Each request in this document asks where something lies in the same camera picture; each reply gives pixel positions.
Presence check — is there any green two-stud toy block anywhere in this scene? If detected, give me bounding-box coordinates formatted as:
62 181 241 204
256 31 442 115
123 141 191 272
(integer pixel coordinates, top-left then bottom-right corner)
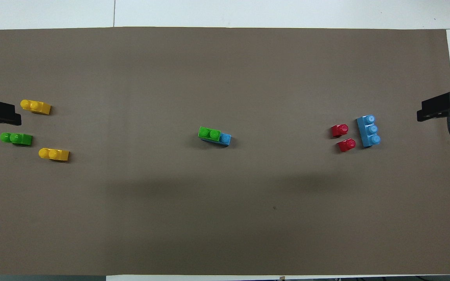
0 132 33 146
198 126 221 142

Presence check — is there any blue three-stud toy block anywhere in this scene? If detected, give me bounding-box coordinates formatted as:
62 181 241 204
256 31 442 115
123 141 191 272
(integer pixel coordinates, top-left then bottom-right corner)
356 114 382 148
201 133 232 147

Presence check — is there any yellow two-stud toy block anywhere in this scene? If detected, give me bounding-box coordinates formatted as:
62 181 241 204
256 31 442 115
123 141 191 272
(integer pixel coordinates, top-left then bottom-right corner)
20 99 51 116
38 148 70 162

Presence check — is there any brown paper table mat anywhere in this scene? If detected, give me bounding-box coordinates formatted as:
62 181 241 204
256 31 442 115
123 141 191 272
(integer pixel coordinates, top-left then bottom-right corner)
0 27 450 276

